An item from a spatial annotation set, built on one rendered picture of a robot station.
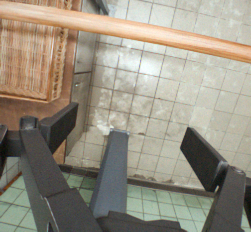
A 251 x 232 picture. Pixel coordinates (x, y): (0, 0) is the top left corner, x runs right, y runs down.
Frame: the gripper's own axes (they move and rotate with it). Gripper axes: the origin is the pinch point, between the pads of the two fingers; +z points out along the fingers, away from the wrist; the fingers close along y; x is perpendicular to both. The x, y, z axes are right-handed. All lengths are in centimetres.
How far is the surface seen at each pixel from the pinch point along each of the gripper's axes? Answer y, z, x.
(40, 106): -48, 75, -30
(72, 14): -12.6, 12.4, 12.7
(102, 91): -19, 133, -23
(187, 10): 39, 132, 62
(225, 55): 14.5, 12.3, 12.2
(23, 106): -59, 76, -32
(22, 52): -61, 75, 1
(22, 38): -62, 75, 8
